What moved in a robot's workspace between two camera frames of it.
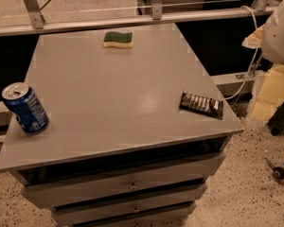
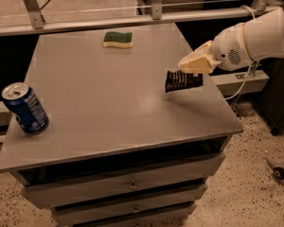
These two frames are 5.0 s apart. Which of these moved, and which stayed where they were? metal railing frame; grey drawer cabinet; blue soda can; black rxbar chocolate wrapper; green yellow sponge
Moved: black rxbar chocolate wrapper
Stayed: green yellow sponge; blue soda can; grey drawer cabinet; metal railing frame
